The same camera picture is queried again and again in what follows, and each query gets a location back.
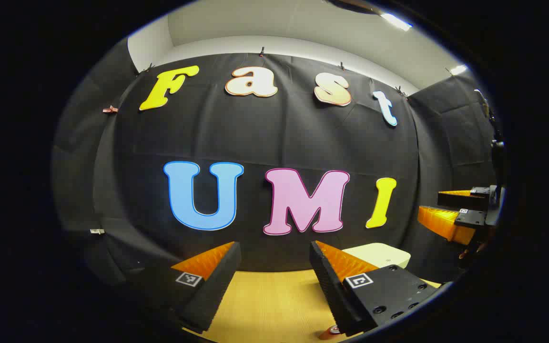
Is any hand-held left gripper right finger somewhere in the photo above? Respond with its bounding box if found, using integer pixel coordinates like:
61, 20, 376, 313
309, 240, 442, 337

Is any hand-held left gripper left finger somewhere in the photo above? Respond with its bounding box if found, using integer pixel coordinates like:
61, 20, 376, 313
127, 241, 242, 334

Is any pale green desktop garbage bin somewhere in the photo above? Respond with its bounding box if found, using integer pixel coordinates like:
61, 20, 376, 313
341, 242, 411, 272

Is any wooden desktop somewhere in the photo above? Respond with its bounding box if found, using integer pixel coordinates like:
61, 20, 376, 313
182, 268, 443, 343

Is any black backdrop cloth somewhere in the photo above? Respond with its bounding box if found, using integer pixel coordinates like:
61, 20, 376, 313
51, 40, 499, 286

